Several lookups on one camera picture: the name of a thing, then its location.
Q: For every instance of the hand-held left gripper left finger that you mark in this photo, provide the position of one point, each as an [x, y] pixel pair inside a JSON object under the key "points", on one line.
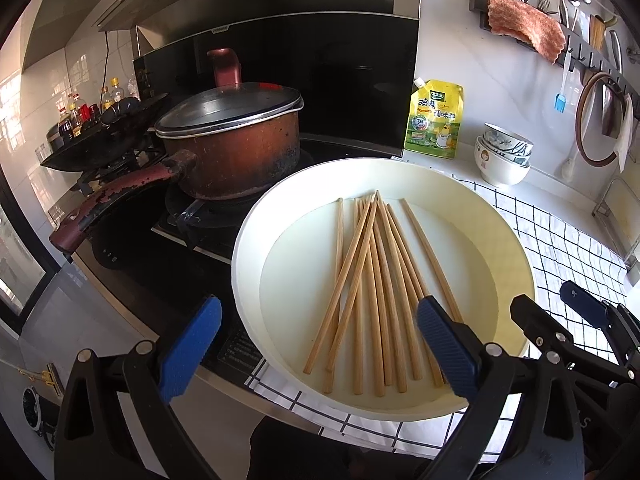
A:
{"points": [[192, 345]]}

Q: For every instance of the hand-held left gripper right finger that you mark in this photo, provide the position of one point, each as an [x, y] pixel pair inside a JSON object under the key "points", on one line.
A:
{"points": [[445, 340]]}

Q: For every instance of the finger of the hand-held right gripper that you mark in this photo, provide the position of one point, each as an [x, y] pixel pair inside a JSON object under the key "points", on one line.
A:
{"points": [[535, 325], [582, 300]]}

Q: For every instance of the bundle of wooden chopsticks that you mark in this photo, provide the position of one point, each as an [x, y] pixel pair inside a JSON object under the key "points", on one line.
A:
{"points": [[385, 310]]}

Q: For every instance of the cream round basin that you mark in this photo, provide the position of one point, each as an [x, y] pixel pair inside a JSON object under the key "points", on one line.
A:
{"points": [[300, 260]]}

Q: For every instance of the white checkered cloth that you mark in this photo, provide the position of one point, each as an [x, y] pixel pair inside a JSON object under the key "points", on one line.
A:
{"points": [[565, 240]]}

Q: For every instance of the metal board rack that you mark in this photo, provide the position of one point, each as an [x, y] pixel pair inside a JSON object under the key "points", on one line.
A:
{"points": [[600, 205]]}

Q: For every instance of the black gas stove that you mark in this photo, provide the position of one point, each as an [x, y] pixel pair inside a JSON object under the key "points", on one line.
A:
{"points": [[140, 240]]}

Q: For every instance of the white hanging ladle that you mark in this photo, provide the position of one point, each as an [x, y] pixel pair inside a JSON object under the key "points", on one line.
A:
{"points": [[567, 172]]}

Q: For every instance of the white cartoon bowl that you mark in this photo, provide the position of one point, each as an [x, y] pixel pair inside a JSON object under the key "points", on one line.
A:
{"points": [[500, 172]]}

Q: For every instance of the blue patterned bowl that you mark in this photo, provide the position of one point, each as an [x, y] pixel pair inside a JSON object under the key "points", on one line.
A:
{"points": [[520, 160], [500, 135]]}

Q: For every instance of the white hanging cloth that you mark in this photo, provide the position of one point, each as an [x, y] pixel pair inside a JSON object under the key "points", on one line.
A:
{"points": [[625, 145]]}

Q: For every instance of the round brown-rimmed lid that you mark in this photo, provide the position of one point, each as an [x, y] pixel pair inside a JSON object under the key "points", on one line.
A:
{"points": [[579, 120]]}

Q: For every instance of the brown cooking pot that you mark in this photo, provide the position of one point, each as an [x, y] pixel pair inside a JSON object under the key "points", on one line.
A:
{"points": [[235, 160]]}

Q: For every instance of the blue silicone brush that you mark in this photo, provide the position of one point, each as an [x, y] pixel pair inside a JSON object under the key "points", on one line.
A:
{"points": [[560, 103]]}

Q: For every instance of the black wok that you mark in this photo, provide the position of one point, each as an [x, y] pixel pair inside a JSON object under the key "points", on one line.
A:
{"points": [[100, 150]]}

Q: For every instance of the yellow seasoning pouch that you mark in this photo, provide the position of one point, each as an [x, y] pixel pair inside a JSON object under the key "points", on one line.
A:
{"points": [[435, 120]]}

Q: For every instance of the metal pot lid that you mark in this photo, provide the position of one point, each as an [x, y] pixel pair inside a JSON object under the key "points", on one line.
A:
{"points": [[225, 107]]}

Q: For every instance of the dark sauce bottle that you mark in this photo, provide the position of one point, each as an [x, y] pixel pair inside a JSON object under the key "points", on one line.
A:
{"points": [[66, 127]]}

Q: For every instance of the wooden spatula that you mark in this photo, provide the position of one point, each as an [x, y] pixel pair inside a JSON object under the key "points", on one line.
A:
{"points": [[597, 35]]}

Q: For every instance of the orange dishcloth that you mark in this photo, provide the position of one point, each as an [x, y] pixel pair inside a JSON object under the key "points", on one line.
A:
{"points": [[525, 25]]}

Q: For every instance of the metal fork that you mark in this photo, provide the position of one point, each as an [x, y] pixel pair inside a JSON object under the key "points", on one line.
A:
{"points": [[547, 6]]}

